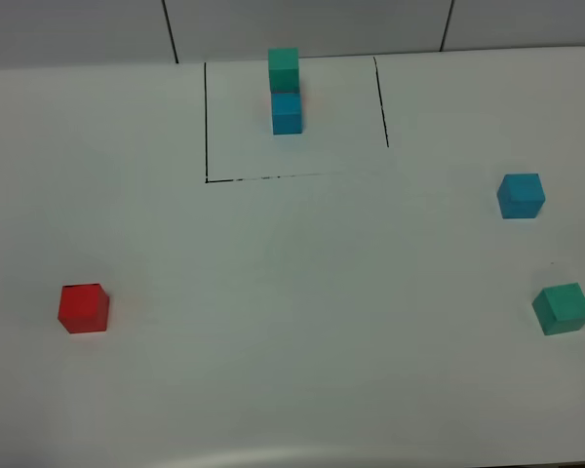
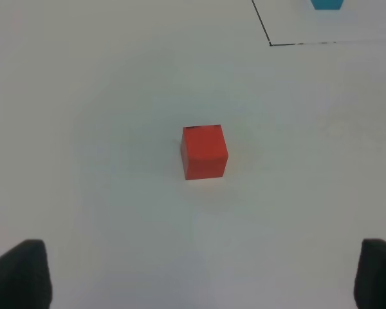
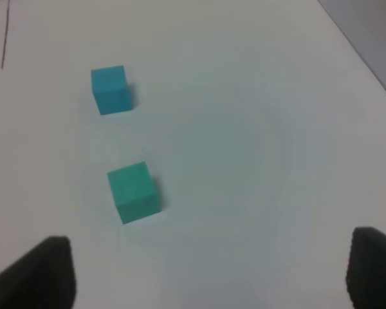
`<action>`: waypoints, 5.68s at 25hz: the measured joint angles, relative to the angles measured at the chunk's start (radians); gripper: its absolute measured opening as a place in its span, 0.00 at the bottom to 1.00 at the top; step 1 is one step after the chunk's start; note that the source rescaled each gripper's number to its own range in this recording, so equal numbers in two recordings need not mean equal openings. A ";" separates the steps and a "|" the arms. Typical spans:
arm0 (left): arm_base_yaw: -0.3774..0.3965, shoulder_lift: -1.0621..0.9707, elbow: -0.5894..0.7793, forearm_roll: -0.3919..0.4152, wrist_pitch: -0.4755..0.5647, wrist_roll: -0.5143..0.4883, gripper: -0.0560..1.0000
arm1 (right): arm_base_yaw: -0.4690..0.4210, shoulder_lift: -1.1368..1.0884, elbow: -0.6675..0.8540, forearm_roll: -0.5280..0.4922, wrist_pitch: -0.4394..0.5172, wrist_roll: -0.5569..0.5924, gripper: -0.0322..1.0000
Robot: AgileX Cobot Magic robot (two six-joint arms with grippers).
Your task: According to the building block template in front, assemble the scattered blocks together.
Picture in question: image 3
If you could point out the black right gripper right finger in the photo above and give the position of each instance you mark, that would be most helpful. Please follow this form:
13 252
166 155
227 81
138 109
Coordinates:
366 270

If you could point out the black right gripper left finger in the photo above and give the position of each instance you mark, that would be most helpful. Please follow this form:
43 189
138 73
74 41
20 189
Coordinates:
43 278

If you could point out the green cube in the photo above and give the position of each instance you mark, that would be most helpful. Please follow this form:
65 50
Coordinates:
134 192

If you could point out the blue cube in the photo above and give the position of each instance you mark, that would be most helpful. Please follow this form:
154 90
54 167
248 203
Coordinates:
111 91

